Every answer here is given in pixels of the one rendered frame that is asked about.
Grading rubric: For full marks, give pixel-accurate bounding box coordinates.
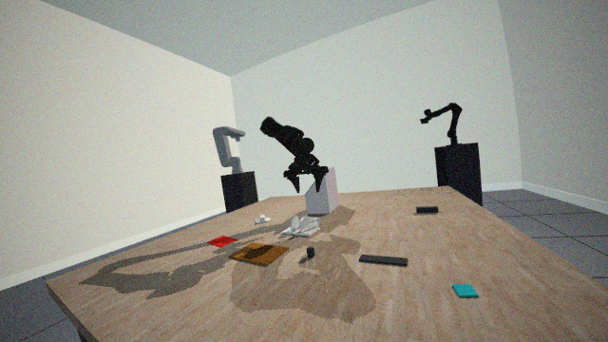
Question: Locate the teal flat plate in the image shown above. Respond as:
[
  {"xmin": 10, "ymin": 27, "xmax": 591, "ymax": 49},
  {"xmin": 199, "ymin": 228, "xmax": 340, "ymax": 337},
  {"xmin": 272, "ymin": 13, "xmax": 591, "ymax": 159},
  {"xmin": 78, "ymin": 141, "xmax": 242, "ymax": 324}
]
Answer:
[{"xmin": 452, "ymin": 284, "xmax": 479, "ymax": 297}]

